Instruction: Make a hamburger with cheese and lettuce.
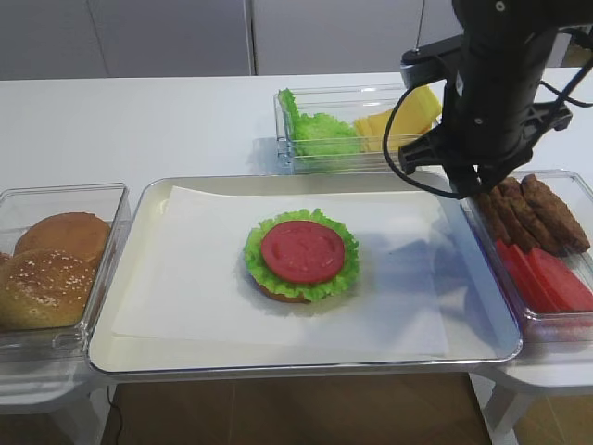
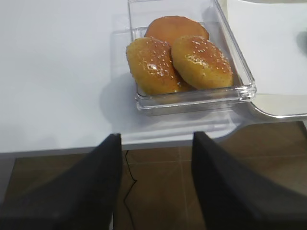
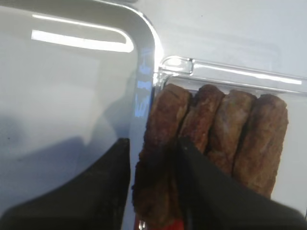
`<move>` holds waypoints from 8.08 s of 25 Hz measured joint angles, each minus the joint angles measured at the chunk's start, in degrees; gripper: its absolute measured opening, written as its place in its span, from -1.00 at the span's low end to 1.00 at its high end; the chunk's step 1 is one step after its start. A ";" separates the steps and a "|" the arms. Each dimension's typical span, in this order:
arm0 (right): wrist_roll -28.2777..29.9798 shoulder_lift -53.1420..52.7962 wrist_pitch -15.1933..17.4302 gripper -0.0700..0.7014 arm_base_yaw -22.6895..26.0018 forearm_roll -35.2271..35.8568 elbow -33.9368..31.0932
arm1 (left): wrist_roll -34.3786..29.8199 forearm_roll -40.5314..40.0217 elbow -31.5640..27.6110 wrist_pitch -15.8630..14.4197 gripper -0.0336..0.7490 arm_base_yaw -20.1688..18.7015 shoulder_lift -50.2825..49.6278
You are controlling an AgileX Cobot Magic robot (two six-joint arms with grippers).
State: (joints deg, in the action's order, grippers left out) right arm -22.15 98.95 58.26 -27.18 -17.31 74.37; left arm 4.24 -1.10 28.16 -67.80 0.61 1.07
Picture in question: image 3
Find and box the clear patty tomato container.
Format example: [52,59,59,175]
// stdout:
[153,56,307,221]

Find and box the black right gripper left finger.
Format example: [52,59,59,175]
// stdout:
[0,138,130,230]

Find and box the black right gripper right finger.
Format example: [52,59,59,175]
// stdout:
[177,138,307,230]

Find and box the white metal tray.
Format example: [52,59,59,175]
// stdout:
[0,0,163,213]

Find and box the red tomato slice left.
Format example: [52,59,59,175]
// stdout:
[138,215,187,230]

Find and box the brown patty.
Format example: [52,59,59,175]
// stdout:
[206,90,256,175]
[179,84,224,154]
[232,94,288,198]
[132,84,191,230]

